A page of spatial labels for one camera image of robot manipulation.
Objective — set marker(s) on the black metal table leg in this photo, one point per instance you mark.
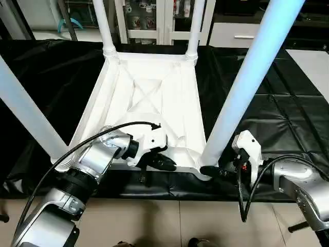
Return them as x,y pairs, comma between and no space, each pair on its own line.
4,218
298,226

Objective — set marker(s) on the dark right robot foot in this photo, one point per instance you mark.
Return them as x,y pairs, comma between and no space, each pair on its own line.
199,242

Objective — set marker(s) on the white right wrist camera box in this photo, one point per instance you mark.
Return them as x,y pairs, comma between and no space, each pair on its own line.
247,144

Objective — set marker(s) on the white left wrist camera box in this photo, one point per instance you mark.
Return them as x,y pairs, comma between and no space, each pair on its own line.
151,140

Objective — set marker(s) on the teal plastic object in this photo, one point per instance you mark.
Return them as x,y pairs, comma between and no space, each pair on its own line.
69,21

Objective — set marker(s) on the white low drawer unit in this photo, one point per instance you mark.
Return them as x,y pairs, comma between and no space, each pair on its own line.
231,36

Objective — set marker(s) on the white glass door cabinet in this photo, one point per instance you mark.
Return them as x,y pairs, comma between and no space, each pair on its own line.
167,20

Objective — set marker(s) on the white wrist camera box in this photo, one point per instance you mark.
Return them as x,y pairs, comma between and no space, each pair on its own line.
151,140
247,144

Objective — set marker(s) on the black plastic work mat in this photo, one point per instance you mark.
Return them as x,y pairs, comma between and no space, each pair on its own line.
288,123

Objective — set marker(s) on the white side table board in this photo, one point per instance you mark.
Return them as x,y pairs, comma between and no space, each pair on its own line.
311,67

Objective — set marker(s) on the dark robot foot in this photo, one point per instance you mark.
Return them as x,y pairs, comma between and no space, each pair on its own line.
123,244
199,242

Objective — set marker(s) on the dark left robot foot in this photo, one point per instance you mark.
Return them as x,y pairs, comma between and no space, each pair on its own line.
123,244

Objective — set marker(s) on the white plastic children's table top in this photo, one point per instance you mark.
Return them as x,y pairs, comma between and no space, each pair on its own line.
175,118

